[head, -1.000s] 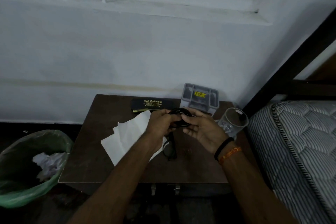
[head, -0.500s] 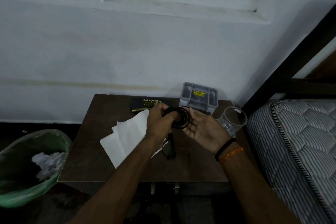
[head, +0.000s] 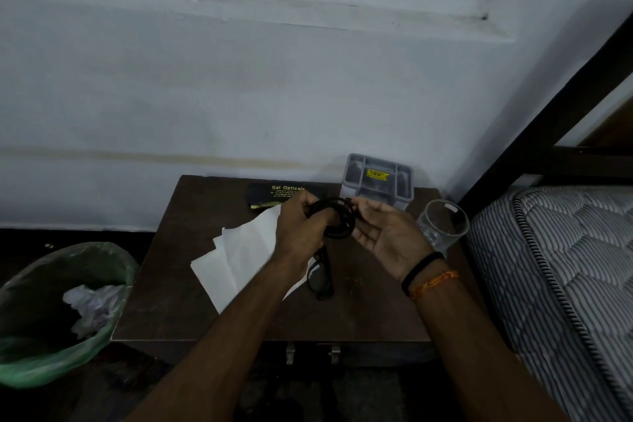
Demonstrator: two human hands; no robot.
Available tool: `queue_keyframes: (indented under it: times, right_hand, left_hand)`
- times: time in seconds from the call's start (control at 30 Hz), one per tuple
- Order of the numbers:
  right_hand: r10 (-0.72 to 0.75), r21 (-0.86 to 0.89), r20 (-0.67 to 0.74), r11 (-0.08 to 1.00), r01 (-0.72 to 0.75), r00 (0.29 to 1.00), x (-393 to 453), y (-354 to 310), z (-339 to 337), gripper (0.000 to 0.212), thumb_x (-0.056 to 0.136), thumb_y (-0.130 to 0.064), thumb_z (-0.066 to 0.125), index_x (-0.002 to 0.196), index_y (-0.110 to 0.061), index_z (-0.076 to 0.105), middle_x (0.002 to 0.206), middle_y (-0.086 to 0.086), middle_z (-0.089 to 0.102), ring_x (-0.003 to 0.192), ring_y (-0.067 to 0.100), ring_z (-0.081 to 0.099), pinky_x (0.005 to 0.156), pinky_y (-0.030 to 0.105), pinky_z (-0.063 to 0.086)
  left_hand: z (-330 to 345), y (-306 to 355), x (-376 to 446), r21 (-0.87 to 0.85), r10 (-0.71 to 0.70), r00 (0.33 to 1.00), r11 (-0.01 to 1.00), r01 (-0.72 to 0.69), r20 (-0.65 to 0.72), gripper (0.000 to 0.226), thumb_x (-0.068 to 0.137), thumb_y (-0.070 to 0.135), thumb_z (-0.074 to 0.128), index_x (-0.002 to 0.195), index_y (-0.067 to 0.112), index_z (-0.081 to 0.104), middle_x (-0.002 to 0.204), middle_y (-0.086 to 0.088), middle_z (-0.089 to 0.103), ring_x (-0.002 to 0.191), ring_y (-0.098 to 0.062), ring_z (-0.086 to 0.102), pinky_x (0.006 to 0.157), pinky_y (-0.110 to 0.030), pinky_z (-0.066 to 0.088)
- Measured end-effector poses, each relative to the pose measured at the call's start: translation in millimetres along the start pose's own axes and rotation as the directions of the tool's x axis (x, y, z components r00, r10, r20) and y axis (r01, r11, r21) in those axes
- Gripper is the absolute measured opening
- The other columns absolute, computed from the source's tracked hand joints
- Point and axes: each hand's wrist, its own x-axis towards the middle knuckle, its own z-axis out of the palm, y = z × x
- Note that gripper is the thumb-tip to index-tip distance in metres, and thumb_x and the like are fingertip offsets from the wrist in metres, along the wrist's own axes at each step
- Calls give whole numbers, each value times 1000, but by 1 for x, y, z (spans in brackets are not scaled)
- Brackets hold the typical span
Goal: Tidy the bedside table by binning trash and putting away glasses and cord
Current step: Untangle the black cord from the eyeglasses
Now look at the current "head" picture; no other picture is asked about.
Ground person's right hand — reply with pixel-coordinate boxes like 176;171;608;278
349;197;437;284

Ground person's left hand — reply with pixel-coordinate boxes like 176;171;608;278
273;189;343;270

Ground black cable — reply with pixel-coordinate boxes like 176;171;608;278
306;196;365;241

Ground white paper sheet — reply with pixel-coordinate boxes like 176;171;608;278
212;204;317;301
190;248;238;315

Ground black eyeglasses case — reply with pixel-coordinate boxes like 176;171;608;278
245;183;310;212

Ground black eyeglasses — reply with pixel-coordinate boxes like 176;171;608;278
306;246;335;301

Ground clear drinking glass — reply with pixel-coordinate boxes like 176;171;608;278
415;198;471;259

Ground grey plastic organizer box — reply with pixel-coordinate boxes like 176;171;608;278
340;153;415;212

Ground large white paper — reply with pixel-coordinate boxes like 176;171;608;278
63;284;127;341

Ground person's left forearm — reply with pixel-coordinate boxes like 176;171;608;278
123;258;310;422

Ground person's right forearm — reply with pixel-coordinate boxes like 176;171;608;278
409;277;570;422

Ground brown bedside table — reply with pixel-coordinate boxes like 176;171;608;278
111;174;488;368

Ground black wristband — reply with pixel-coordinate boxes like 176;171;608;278
400;252;446;297

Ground striped mattress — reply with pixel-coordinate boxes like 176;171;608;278
467;185;633;422

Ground trash bin with green liner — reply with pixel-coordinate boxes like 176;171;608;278
0;241;140;390

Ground orange thread bracelet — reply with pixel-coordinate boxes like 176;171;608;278
409;270;460;300

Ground dark wooden bed frame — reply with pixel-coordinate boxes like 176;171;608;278
457;11;633;220

